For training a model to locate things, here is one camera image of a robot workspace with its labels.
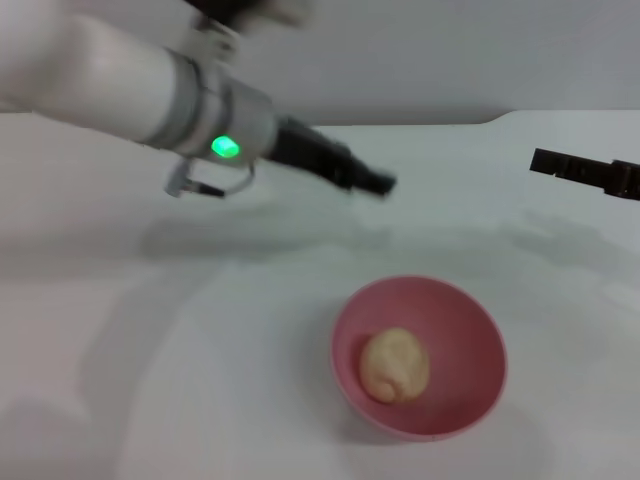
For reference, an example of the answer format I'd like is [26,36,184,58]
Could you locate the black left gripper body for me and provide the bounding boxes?
[271,116,372,192]

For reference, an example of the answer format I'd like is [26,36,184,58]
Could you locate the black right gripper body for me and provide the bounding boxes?
[603,159,640,202]

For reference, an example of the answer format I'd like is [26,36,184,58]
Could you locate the beige egg yolk pastry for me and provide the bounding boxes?
[358,326,433,404]

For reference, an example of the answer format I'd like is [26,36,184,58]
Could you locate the pink bowl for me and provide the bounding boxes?
[329,274,509,443]

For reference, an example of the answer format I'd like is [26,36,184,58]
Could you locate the left wrist cable with plug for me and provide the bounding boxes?
[164,158,257,200]

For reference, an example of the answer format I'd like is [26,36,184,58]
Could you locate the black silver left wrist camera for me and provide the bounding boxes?
[183,0,322,32]

